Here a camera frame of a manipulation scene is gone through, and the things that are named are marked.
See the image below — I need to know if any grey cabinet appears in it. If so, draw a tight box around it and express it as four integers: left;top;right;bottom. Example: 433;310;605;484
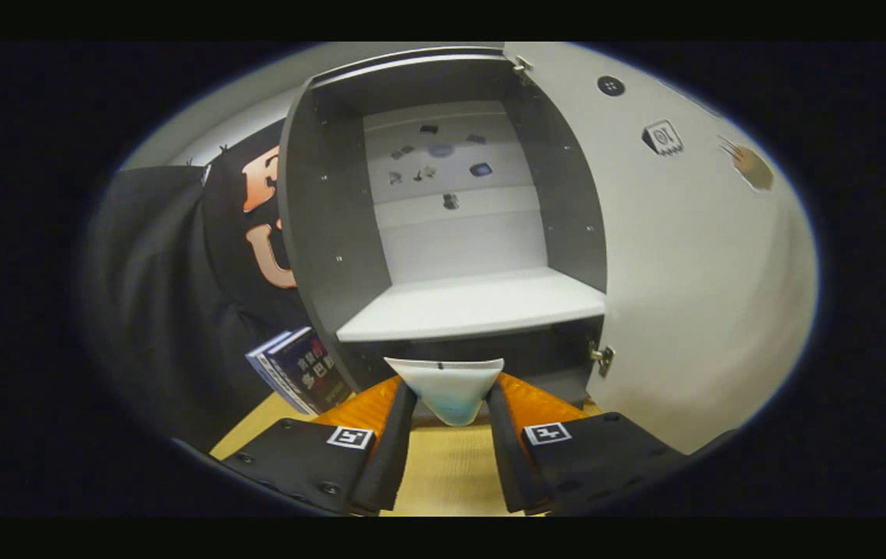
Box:
278;47;608;408

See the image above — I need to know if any blue white book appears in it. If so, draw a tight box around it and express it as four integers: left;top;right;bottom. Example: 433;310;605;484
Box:
245;330;319;415

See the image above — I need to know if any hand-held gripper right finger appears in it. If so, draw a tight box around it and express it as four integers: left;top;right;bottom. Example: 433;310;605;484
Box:
485;373;692;516

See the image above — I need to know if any white cabinet door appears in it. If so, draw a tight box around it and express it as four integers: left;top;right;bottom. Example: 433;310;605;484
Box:
503;43;820;456

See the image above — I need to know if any dark blue book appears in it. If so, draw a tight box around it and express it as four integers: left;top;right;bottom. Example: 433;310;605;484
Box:
264;326;352;415

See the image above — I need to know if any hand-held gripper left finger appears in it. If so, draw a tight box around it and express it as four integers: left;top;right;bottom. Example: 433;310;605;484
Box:
210;377;419;517

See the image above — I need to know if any black backdrop cloth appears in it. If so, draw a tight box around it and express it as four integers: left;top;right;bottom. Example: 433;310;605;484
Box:
85;116;321;451

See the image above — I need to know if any light blue white bowl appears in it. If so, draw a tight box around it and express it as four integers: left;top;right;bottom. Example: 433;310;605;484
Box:
384;357;505;427

